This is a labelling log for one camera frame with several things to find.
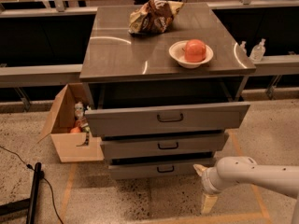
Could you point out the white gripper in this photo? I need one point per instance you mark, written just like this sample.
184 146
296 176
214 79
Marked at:
206 181

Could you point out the grey bottom drawer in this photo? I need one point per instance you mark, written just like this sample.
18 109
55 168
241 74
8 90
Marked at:
157 169

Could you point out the grey drawer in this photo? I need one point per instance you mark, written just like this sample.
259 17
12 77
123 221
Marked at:
166 119
153 146
157 169

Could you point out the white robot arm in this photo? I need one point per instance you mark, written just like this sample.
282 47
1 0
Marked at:
231 171

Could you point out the grey middle drawer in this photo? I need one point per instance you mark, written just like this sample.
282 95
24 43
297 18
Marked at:
153 146

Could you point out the grey top drawer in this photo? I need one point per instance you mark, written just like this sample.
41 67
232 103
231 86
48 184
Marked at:
166 119

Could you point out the grey drawer cabinet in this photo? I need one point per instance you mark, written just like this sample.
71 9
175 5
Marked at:
124 70

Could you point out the red apple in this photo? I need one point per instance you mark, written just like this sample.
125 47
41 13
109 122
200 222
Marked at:
195 51

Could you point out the white bowl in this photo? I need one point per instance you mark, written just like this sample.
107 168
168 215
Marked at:
177 52

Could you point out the cardboard box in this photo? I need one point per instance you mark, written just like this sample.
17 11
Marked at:
70 147

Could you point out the orange fruit in box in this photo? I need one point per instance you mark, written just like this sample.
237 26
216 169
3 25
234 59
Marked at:
75 130

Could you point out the clear sanitizer bottle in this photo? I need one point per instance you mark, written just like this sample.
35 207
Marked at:
258 51

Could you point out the small bottle in box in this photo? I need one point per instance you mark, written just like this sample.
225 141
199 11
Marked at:
79 110

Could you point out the black stand leg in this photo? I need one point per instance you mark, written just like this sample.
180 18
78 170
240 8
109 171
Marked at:
28 204

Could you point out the brown chip bag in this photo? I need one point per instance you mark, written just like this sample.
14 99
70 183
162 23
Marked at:
154 17

